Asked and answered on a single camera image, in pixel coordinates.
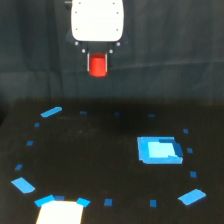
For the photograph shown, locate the blue tape left of paper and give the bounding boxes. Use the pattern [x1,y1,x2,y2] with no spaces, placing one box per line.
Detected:
[34,195,55,207]

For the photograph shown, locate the blue tape right of paper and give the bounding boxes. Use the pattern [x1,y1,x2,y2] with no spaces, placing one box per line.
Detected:
[76,198,90,207]

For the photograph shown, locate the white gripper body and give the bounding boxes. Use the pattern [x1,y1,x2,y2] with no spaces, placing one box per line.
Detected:
[64,0,125,54]

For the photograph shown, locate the red cylindrical block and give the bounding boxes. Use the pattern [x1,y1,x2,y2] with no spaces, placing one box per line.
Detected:
[89,53,107,77]

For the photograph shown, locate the large blue tape piece right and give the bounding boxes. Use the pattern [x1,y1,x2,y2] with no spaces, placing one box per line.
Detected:
[178,189,206,206]

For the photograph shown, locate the large blue tape piece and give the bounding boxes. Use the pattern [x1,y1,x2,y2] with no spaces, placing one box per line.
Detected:
[12,177,35,194]
[178,189,206,206]

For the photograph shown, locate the large blue tape piece left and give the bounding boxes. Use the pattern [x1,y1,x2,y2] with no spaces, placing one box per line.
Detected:
[12,177,35,194]

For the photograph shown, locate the long blue tape strip top-left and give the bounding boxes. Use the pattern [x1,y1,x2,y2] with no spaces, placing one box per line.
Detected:
[41,107,62,118]

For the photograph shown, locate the blue tape square pad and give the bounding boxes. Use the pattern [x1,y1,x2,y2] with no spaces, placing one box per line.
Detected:
[137,137,183,165]

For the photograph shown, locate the blue tape of paper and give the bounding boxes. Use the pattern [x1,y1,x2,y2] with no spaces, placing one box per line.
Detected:
[34,195,55,207]
[76,198,90,207]

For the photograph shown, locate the white paper sheet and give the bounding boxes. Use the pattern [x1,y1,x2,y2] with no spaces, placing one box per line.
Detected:
[36,201,83,224]

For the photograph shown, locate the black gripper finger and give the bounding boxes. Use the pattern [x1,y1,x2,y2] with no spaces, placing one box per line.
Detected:
[105,51,109,72]
[86,51,90,72]

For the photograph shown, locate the black backdrop curtain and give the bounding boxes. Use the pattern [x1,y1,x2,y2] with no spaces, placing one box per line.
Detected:
[0,0,224,102]

